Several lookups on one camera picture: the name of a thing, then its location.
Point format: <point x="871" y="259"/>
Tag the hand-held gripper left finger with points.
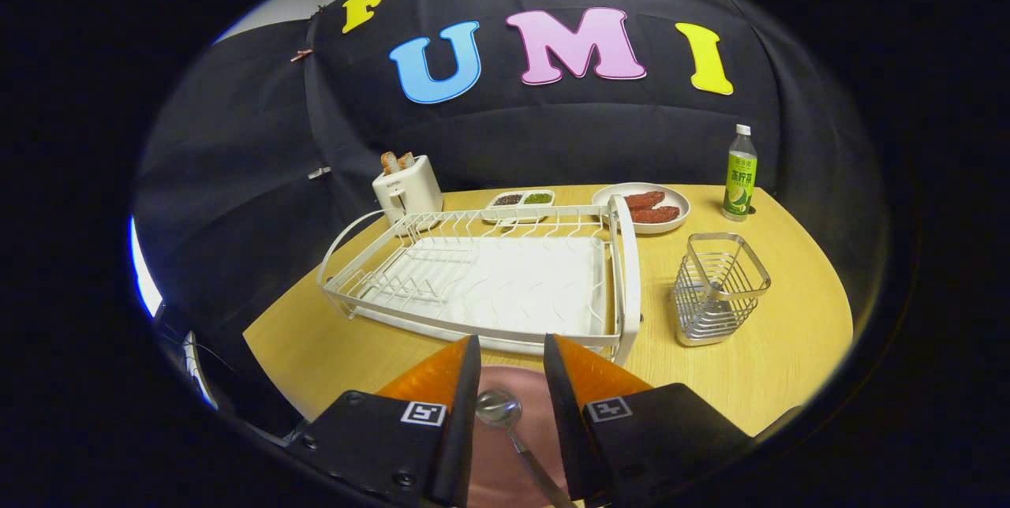
<point x="461" y="429"/>

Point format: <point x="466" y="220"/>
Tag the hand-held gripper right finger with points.
<point x="568" y="429"/>

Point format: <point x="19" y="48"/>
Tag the pink plate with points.
<point x="493" y="468"/>

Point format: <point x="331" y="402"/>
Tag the white divided dish with beans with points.
<point x="521" y="199"/>

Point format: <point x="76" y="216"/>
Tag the white plate with sausages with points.
<point x="680" y="204"/>

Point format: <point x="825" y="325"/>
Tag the red-brown sausage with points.
<point x="655" y="214"/>
<point x="645" y="199"/>

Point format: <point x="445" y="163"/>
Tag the white toaster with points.
<point x="414" y="188"/>

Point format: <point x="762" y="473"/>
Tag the toasted bread slice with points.
<point x="406" y="160"/>
<point x="389" y="162"/>

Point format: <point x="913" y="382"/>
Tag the black backdrop cloth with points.
<point x="552" y="137"/>

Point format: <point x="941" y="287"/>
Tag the white cloth clip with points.
<point x="319" y="172"/>

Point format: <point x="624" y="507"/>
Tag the green tea bottle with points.
<point x="740" y="184"/>

